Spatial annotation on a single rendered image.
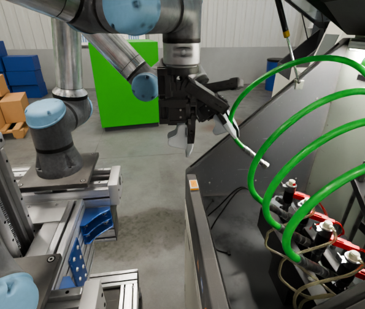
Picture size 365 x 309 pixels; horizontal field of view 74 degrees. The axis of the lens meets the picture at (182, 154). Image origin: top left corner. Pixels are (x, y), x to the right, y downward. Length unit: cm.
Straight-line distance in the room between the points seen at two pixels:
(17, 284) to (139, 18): 36
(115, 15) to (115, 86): 343
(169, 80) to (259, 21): 715
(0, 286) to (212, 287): 44
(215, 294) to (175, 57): 51
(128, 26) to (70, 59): 53
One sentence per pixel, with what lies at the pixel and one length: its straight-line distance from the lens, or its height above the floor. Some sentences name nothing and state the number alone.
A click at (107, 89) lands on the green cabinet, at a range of 384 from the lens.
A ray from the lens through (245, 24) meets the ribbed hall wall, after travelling 749.
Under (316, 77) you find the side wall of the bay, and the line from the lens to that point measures 101.
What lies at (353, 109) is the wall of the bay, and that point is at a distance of 99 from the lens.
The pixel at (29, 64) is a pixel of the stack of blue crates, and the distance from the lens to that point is 668.
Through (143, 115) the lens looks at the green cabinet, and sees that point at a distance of 398.
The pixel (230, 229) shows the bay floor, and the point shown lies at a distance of 93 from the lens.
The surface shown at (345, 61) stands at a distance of 71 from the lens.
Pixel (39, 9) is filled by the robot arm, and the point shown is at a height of 150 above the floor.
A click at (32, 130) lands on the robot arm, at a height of 120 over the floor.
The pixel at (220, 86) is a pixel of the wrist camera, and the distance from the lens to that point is 73.
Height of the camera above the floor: 148
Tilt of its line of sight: 28 degrees down
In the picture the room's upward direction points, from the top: straight up
